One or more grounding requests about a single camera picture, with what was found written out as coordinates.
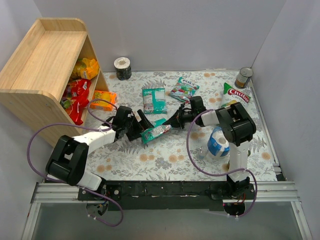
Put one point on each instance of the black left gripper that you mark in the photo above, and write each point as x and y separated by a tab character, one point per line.
136	126

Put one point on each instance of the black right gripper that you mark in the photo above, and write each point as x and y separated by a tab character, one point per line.
179	118

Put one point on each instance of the teal fox's bag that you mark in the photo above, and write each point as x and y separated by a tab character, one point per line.
156	131
154	101

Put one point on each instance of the small orange candy bag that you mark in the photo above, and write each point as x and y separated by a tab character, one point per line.
103	100

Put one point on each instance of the red Lot 100 fruit gummy bag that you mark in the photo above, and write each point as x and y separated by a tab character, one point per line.
77	88

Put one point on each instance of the orange Lot 100 mango gummy bag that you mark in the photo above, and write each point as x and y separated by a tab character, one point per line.
85	68

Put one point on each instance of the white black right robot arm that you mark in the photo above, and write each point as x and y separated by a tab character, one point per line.
238	129

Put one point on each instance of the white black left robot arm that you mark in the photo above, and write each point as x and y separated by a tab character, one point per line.
68	160

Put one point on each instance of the Fox's mint blossom candy bag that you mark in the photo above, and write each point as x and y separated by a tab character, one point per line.
184	90

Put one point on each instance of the teal Fox's bag back side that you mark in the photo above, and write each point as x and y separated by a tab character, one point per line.
154	101

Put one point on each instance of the floral patterned table mat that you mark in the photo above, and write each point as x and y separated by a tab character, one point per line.
173	156

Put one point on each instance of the small clear plastic bottle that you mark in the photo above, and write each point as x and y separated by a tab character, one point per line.
202	153

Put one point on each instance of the green white Chuba chips bag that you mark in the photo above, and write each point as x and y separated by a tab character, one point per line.
231	96

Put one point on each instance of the dark tape roll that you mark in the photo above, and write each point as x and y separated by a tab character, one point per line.
123	68

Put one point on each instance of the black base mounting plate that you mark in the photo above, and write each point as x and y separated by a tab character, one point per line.
168	195

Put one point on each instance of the green glass bottle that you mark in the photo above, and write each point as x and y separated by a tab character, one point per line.
228	165

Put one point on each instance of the tin can orange label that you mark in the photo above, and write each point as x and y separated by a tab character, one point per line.
243	77

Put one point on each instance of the aluminium frame rail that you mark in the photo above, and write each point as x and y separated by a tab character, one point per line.
267	191

